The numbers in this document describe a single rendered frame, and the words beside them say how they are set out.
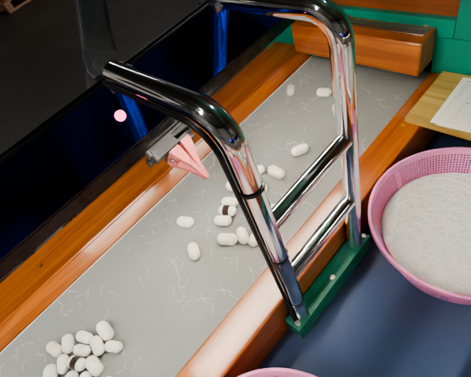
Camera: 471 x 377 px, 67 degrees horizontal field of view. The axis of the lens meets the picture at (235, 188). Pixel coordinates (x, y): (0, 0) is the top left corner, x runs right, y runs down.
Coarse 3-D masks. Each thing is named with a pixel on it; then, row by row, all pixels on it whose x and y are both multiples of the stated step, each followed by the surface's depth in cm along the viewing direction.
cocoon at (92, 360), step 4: (92, 356) 56; (88, 360) 55; (92, 360) 55; (96, 360) 55; (84, 364) 55; (88, 364) 55; (92, 364) 55; (96, 364) 54; (100, 364) 55; (88, 368) 55; (92, 368) 54; (96, 368) 54; (100, 368) 54; (92, 372) 54; (96, 372) 54; (100, 372) 54
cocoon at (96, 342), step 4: (96, 336) 58; (92, 340) 57; (96, 340) 57; (100, 340) 57; (92, 344) 57; (96, 344) 57; (100, 344) 57; (92, 348) 57; (96, 348) 56; (100, 348) 56; (104, 348) 57; (96, 352) 56; (100, 352) 56
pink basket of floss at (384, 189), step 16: (416, 160) 61; (432, 160) 61; (448, 160) 61; (464, 160) 60; (384, 176) 60; (400, 176) 61; (416, 176) 62; (384, 192) 61; (368, 208) 57; (384, 208) 61; (384, 256) 52; (432, 288) 47
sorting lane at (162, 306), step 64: (320, 64) 89; (256, 128) 81; (320, 128) 75; (192, 192) 74; (320, 192) 65; (128, 256) 68; (256, 256) 60; (64, 320) 63; (128, 320) 60; (192, 320) 57
